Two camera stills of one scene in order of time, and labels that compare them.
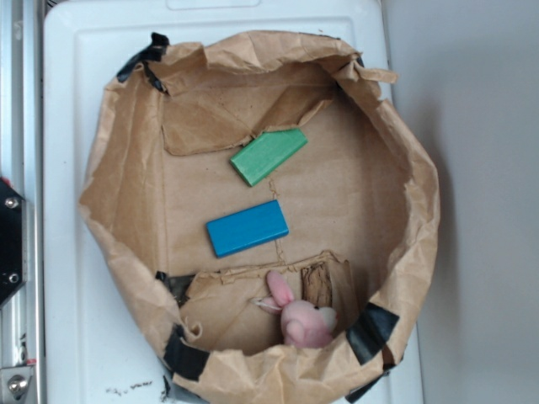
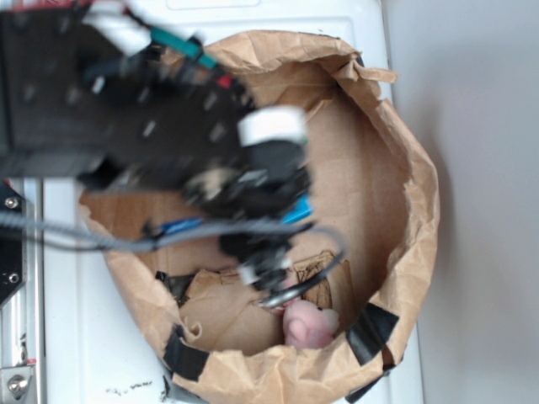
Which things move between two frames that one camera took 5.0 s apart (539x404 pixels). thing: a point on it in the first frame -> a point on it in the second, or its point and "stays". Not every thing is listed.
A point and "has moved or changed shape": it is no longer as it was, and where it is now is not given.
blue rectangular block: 246,228 has moved or changed shape
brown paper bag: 360,201 stays
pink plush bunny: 304,324 stays
